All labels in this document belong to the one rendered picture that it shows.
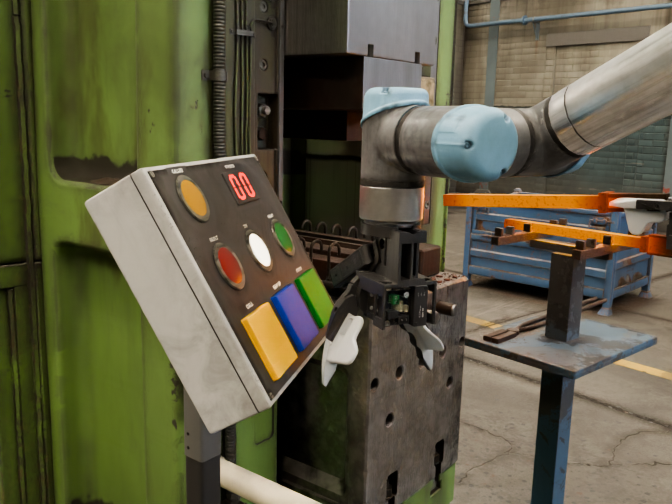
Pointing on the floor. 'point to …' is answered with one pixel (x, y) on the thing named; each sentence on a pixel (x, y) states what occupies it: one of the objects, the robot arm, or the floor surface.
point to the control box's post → (201, 458)
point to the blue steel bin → (622, 274)
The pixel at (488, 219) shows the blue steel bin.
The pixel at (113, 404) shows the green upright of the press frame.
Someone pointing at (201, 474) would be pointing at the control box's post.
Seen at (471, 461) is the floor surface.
